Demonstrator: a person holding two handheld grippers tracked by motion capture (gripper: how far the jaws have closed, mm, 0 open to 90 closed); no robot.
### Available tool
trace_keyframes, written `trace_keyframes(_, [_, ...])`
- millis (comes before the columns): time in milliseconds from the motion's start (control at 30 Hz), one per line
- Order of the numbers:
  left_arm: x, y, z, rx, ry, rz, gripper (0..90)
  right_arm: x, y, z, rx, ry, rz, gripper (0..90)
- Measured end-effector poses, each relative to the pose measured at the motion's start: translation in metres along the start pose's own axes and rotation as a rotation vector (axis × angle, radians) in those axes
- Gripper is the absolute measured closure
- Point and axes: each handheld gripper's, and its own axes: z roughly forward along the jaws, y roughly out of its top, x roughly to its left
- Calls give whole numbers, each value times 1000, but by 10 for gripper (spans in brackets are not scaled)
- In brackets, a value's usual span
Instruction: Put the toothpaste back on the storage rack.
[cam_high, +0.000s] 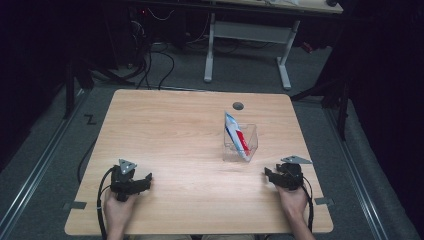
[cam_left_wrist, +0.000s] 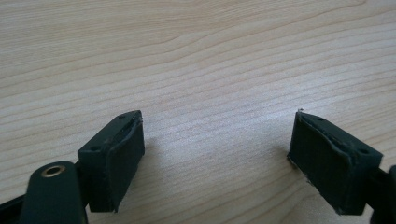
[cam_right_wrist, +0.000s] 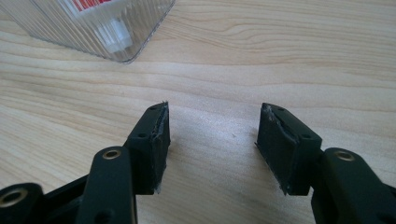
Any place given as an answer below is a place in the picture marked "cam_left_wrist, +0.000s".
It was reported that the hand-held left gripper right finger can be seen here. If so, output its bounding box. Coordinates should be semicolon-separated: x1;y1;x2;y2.
286;108;384;217

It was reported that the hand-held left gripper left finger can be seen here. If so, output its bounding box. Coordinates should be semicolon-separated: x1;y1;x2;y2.
77;109;146;214

